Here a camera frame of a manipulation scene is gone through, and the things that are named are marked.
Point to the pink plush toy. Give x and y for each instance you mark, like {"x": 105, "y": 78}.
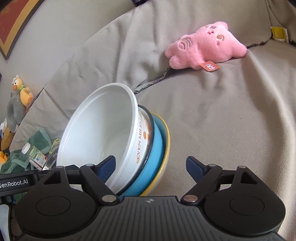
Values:
{"x": 213, "y": 42}

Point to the framed red yellow picture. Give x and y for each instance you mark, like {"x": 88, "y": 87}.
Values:
{"x": 14, "y": 17}

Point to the blue enamel bowl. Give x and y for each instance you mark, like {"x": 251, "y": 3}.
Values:
{"x": 152, "y": 159}

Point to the stainless steel bowl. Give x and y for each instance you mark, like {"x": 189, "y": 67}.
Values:
{"x": 51, "y": 161}

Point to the grey plush toy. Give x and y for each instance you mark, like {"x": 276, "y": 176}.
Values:
{"x": 15, "y": 112}

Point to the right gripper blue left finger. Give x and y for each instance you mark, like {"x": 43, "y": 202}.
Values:
{"x": 106, "y": 168}

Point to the yellow rimmed ceramic bowl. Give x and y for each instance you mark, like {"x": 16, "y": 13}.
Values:
{"x": 165, "y": 133}

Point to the grey sofa cover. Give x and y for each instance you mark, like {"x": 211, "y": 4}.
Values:
{"x": 241, "y": 114}

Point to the yellow bird plush toy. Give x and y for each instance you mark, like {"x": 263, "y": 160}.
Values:
{"x": 26, "y": 96}

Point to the white capped supplement bottle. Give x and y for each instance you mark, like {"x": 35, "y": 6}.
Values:
{"x": 34, "y": 156}

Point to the green cloth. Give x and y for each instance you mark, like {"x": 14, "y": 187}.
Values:
{"x": 18, "y": 163}

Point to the white plastic bowl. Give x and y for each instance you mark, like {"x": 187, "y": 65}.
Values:
{"x": 104, "y": 124}

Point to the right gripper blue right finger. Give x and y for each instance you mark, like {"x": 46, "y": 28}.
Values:
{"x": 195, "y": 168}

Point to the yellow white small toy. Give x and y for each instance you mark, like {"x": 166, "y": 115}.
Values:
{"x": 279, "y": 34}

